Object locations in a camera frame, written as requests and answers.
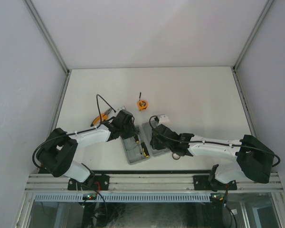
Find black yellow screwdriver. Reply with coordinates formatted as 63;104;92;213
134;135;142;155
141;142;150;158

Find grey plastic tool case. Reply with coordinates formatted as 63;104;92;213
122;123;170;165

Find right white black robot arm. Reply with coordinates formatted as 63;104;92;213
151;124;276;190

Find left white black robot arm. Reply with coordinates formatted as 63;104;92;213
32;109;135;190

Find orange black pliers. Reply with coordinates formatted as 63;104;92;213
90;108;113;127

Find black tape roll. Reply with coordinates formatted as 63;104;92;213
172;153;181;161

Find orange tape measure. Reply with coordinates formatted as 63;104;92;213
137;100;148;111

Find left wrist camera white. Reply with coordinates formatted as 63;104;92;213
115;106;126;114

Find right black camera cable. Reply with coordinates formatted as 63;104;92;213
148;115;280;169

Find black camera cable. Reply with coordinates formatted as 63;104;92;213
32;94;117;175
148;115;280;169

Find left black camera cable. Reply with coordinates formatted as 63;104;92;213
32;94;117;175

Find blue slotted cable duct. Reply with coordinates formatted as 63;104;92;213
34;192;211;203

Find aluminium front rail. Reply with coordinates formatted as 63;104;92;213
25;173;283;192

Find left aluminium frame post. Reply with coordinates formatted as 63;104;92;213
23;0;69;76

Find aluminium frame post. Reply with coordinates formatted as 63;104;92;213
23;0;69;76
232;0;275;71

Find right aluminium frame post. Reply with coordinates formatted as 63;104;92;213
232;0;275;71

